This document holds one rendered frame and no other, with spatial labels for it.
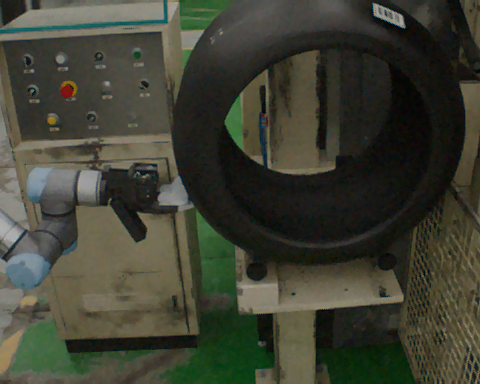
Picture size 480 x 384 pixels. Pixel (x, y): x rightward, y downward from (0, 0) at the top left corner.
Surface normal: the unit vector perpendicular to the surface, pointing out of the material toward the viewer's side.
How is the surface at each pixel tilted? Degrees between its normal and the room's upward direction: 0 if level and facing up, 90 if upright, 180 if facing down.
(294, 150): 90
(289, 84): 90
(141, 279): 90
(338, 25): 80
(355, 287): 0
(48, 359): 0
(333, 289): 0
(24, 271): 90
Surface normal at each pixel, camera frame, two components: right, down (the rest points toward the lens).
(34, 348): 0.00, -0.91
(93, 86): 0.12, 0.41
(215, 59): -0.46, -0.15
